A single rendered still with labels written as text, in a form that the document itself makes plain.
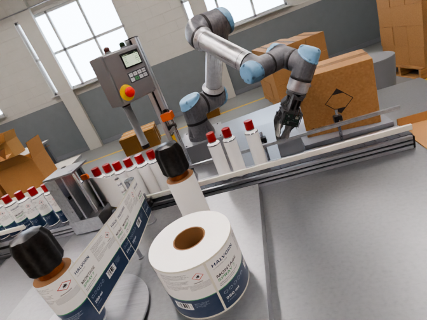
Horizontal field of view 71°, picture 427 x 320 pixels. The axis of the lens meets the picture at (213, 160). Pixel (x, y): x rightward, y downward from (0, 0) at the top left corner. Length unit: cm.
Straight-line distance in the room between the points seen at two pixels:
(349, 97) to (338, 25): 588
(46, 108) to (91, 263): 674
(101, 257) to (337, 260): 59
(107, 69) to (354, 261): 98
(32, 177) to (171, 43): 449
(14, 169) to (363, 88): 253
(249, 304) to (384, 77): 300
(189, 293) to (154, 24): 620
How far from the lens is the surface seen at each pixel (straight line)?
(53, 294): 79
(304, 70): 108
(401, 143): 122
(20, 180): 290
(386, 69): 346
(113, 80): 117
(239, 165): 116
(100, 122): 714
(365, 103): 139
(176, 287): 68
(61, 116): 739
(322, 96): 136
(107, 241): 88
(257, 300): 72
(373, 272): 80
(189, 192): 89
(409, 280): 78
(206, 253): 65
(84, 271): 82
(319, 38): 467
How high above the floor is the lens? 142
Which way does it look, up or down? 22 degrees down
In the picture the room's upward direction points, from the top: 21 degrees counter-clockwise
